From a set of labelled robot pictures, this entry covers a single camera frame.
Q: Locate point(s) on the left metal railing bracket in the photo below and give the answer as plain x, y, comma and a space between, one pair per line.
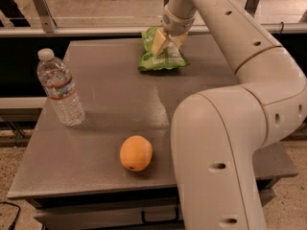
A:
48, 24

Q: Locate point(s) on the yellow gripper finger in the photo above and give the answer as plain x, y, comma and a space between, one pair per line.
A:
179, 39
160, 42

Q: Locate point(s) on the black drawer handle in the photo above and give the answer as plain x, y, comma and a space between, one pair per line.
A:
160, 217

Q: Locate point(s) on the grey drawer cabinet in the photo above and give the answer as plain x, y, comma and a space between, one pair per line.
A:
74, 176

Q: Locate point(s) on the orange fruit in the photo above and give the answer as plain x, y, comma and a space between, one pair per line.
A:
136, 153

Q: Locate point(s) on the clear plastic water bottle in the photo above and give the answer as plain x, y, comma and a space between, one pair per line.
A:
58, 83

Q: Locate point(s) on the green rice chip bag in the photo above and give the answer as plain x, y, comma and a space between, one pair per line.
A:
170, 58

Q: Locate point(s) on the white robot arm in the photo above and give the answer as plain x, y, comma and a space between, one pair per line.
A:
215, 132

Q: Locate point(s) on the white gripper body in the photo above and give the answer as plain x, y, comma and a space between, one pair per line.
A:
177, 25

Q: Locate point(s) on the person legs in background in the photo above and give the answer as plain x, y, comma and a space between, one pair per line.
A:
12, 12

